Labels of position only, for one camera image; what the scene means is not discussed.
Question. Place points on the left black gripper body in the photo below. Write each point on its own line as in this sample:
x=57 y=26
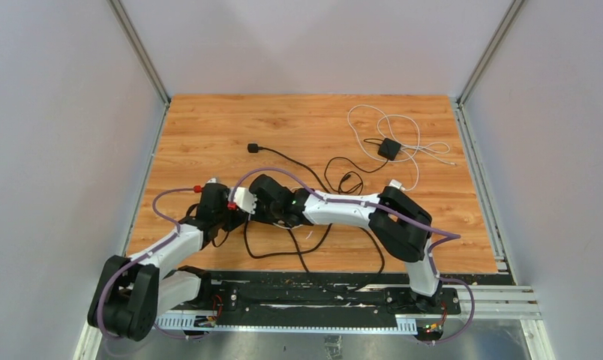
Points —
x=229 y=219

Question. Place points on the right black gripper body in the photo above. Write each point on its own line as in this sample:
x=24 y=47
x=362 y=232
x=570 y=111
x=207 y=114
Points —
x=271 y=214

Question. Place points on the white round charger plug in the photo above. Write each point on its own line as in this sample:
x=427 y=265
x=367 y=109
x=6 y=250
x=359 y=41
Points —
x=396 y=184

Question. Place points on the black power adapter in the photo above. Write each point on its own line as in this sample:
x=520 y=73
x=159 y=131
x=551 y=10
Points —
x=389 y=149

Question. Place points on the white power strip red sockets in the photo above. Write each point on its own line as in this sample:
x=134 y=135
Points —
x=285 y=227

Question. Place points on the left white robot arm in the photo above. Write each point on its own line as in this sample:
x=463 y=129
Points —
x=132 y=291

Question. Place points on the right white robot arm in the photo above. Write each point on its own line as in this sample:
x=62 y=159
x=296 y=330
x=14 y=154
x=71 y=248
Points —
x=401 y=226

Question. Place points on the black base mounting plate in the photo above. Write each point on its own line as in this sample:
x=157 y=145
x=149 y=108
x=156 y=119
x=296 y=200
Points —
x=295 y=301

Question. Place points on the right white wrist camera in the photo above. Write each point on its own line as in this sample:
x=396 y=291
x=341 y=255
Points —
x=240 y=198

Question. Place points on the aluminium frame rail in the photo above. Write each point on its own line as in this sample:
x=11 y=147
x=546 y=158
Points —
x=477 y=302

